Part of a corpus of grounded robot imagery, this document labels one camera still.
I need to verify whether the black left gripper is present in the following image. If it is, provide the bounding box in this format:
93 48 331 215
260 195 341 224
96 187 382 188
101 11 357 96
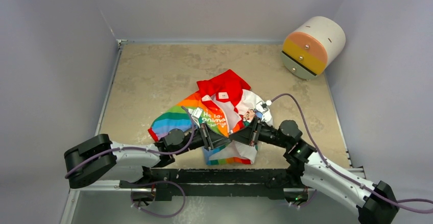
174 123 231 156

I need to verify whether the rainbow red white kids jacket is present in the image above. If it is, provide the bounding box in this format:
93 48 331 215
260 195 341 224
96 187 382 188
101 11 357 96
148 69 274 166

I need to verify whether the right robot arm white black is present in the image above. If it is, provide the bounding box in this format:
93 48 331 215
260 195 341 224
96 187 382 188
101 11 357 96
229 117 399 223

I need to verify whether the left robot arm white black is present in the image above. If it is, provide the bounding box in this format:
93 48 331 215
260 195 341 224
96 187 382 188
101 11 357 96
64 123 231 189

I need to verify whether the round pastel drawer cabinet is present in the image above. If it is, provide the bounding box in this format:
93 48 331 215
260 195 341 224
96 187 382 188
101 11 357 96
281 16 346 80

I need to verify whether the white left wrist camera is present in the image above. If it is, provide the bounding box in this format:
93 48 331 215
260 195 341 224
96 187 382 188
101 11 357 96
190 107 203 119

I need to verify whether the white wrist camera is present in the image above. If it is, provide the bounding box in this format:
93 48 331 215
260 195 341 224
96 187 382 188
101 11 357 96
255 100 272 114
190 107 203 119

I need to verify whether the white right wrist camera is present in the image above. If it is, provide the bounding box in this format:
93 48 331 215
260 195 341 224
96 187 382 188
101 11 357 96
255 100 272 114

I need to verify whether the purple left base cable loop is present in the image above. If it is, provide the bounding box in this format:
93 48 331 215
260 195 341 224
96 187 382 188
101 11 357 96
130 178 188 218

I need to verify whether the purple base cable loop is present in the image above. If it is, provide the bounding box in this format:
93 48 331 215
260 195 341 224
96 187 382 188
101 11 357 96
289 187 321 210
130 178 188 218

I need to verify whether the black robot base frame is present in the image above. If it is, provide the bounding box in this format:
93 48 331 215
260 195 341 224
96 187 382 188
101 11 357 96
119 158 308 202

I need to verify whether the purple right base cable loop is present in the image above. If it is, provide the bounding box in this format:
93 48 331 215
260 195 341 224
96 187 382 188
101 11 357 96
289 187 321 210

